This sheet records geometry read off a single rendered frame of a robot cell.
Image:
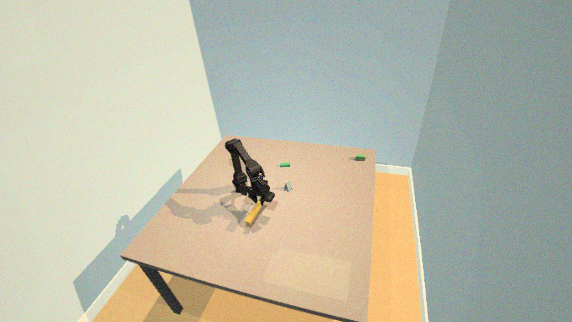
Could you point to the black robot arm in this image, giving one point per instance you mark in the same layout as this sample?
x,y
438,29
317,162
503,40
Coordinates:
x,y
236,149

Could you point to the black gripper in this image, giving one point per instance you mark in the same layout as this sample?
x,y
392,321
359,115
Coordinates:
x,y
254,193

